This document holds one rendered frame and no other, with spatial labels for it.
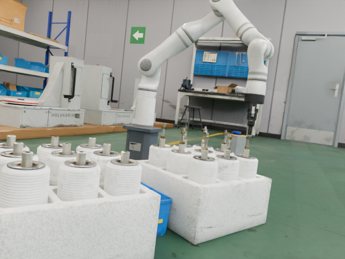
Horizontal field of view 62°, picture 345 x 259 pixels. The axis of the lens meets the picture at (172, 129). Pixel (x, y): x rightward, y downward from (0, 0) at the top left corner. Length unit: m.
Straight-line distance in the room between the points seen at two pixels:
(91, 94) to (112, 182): 2.99
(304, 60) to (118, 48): 4.24
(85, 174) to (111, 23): 7.21
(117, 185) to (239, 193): 0.46
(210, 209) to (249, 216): 0.22
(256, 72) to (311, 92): 5.07
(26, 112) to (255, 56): 2.12
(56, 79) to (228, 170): 2.49
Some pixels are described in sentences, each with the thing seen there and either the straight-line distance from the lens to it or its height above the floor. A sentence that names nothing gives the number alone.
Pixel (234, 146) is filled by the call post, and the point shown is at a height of 0.26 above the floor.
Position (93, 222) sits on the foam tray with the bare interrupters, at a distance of 0.71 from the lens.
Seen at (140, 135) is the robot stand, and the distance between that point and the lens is 1.33.
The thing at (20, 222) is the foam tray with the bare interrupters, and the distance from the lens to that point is 0.66.
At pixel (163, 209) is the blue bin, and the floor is 0.09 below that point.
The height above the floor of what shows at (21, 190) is 0.21.
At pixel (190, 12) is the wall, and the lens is 6.92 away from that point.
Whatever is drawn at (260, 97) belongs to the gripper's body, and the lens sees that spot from 1.12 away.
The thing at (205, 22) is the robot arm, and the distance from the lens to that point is 1.36.
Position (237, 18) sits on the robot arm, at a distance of 1.24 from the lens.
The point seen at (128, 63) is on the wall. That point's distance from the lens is 7.31.
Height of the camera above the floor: 0.42
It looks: 5 degrees down
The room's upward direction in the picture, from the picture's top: 7 degrees clockwise
